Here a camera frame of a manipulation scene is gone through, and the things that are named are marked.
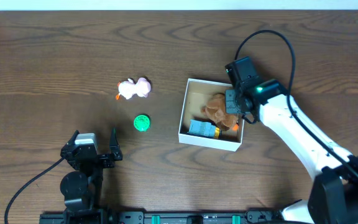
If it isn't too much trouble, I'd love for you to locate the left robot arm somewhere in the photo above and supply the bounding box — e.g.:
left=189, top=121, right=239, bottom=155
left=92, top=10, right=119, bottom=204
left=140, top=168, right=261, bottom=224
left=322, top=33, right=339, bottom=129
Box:
left=60, top=129, right=122, bottom=212

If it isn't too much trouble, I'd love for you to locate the pink white duck toy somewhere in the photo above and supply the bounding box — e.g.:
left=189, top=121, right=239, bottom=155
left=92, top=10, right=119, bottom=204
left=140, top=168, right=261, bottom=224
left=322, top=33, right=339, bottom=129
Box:
left=116, top=77, right=152, bottom=100

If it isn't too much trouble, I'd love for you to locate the brown plush toy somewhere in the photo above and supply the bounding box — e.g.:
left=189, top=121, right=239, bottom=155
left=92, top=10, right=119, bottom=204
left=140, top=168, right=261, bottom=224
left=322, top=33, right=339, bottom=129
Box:
left=201, top=93, right=239, bottom=131

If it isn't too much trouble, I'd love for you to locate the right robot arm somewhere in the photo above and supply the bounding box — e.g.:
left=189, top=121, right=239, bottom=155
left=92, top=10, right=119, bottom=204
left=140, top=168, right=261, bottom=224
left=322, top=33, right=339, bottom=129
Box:
left=226, top=76, right=358, bottom=223

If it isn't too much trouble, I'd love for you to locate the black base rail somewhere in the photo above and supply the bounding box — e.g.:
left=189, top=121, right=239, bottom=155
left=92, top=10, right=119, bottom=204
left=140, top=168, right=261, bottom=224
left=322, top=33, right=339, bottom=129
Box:
left=39, top=208, right=284, bottom=224

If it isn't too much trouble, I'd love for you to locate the white cardboard box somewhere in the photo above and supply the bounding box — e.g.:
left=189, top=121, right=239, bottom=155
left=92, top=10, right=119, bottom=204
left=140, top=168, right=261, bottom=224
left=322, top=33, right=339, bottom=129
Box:
left=178, top=78, right=244, bottom=152

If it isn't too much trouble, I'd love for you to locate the green round plastic toy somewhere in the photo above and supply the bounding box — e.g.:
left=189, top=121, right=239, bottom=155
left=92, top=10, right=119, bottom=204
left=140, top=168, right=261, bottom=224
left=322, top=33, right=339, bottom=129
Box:
left=134, top=114, right=151, bottom=132

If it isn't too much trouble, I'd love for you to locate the yellow grey toy truck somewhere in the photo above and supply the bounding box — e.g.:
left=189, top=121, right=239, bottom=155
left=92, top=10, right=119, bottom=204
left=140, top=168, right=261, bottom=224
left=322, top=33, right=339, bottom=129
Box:
left=188, top=119, right=221, bottom=139

